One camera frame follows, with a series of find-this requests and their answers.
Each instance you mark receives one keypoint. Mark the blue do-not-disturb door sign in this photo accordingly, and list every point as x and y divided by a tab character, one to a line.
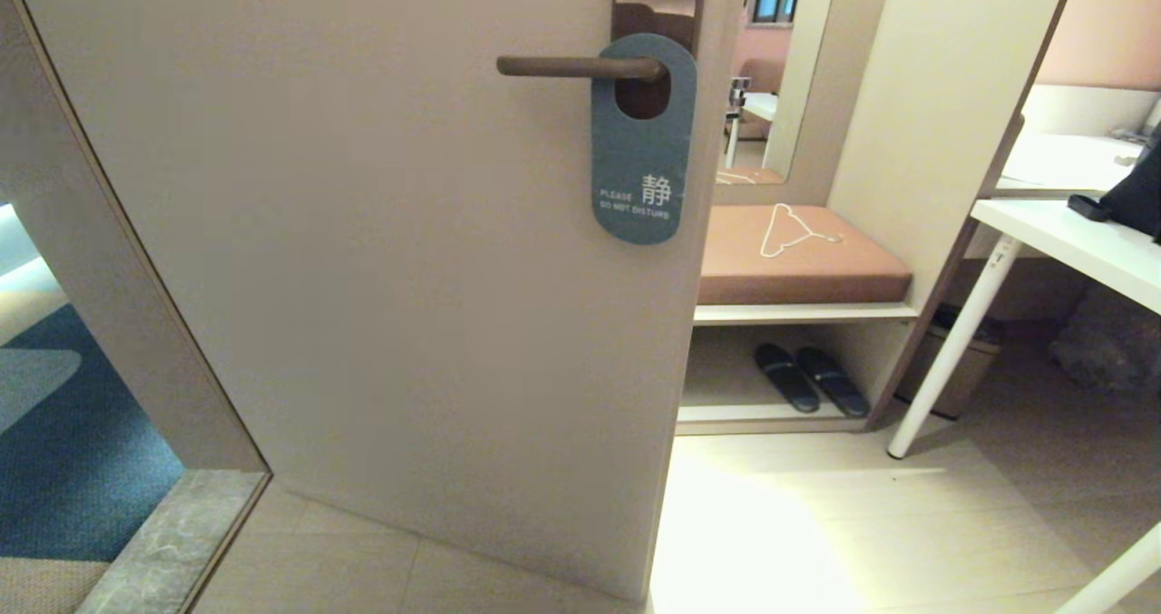
639	170

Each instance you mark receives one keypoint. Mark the beige wooden door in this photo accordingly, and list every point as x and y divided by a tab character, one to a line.
363	233

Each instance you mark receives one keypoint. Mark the grey marble door threshold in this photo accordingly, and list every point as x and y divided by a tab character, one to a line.
163	550

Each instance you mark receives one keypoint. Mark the dark slipper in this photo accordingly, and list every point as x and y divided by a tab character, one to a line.
833	383
787	378

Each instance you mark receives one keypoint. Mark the brown bench cushion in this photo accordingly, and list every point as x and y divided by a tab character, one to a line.
816	274

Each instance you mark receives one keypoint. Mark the beige waste bin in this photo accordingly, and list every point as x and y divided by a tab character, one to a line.
961	369

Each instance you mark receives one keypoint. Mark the beige wardrobe shelf unit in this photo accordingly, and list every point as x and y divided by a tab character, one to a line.
952	52

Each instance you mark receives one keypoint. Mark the white table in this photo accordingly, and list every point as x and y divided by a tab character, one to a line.
1070	233

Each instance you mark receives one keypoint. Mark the white washbasin counter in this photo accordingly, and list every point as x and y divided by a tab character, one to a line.
1061	160

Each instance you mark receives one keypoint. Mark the small black case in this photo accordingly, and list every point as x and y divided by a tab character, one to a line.
1088	208

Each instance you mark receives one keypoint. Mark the grey plastic bag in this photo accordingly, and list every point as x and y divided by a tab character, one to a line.
1107	351

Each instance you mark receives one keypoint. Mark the black bag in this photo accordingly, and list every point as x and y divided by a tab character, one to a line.
1138	197

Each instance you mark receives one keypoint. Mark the wall mirror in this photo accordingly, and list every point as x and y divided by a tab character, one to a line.
771	133

